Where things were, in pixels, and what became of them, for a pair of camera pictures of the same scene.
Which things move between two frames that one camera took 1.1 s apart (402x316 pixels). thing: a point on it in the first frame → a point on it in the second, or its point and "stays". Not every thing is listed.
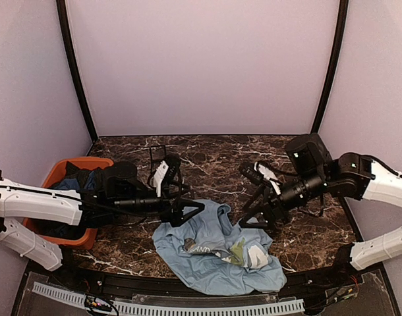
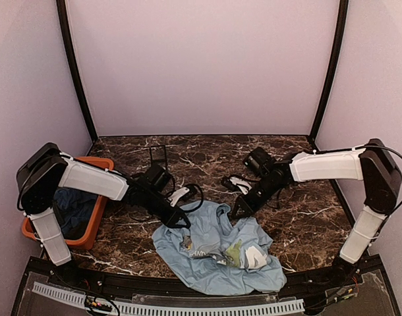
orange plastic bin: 51,178 stays
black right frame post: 343,9 stays
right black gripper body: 280,210 → 257,201
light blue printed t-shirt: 221,256 stays
